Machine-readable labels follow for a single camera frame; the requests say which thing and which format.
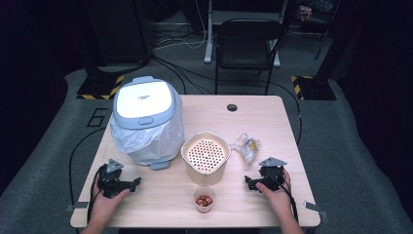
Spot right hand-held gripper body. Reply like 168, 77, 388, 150
258, 156, 288, 192

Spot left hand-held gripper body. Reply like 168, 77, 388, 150
96, 158, 131, 199

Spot clear plastic wrapper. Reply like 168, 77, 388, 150
230, 133, 262, 166

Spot beige container with perforated strainer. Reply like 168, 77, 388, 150
180, 130, 232, 186

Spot clear plastic cup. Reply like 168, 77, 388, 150
193, 184, 216, 215

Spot blue-grey pedal trash can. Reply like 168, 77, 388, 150
111, 75, 185, 171

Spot person's left hand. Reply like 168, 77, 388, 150
89, 181, 131, 225

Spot person's right hand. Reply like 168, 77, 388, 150
255, 169, 296, 225

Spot white plastic bin liner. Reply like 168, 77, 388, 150
109, 93, 185, 166

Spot red food scraps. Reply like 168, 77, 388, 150
196, 194, 213, 208

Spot black base with hazard stripes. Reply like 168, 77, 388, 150
290, 75, 338, 101
76, 75, 126, 100

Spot black folding chair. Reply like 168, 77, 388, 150
214, 18, 286, 96

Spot black equipment cabinet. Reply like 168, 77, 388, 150
81, 0, 152, 67

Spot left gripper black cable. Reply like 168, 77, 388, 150
86, 165, 108, 225

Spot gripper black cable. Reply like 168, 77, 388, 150
86, 165, 108, 225
268, 175, 299, 223

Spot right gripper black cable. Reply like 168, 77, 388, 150
268, 175, 299, 223

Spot black floor cable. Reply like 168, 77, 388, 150
68, 127, 107, 207
271, 81, 303, 146

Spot white floor cable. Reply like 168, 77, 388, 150
152, 0, 208, 52

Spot white metal desk frame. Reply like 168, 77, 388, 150
204, 0, 290, 68

